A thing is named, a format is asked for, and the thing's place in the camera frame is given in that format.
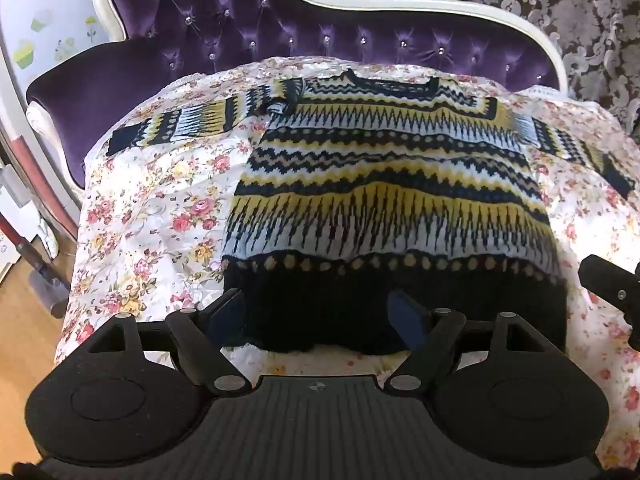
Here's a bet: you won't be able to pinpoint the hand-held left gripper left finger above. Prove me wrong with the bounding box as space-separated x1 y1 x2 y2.
92 289 257 397

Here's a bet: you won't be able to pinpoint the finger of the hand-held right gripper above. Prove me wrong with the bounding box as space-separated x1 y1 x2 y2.
579 254 640 353

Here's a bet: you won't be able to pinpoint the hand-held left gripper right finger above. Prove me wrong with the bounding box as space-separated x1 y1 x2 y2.
384 289 551 397

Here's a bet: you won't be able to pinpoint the yellow black patterned knit sweater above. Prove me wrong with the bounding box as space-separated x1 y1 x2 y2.
105 69 636 356

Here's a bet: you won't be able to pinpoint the floral quilted blanket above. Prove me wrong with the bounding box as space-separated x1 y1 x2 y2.
52 55 640 471

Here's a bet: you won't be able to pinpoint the red grey stick vacuum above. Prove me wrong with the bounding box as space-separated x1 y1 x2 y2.
0 130 71 320

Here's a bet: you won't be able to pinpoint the purple tufted sofa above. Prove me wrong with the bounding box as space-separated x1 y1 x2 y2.
25 0 568 191

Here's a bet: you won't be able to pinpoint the cupcake wall stickers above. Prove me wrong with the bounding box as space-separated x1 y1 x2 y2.
12 7 108 72

